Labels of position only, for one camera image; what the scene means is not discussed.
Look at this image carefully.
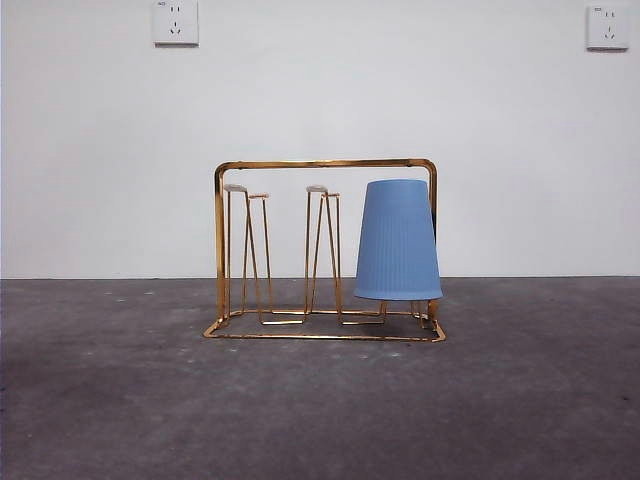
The blue ribbed cup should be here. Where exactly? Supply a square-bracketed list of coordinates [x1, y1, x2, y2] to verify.
[353, 179, 444, 302]

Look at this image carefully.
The gold wire cup rack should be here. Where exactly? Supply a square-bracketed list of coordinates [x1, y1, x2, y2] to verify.
[202, 158, 447, 344]

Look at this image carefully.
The white wall socket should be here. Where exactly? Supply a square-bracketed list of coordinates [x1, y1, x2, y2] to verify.
[152, 0, 200, 49]
[585, 5, 631, 53]

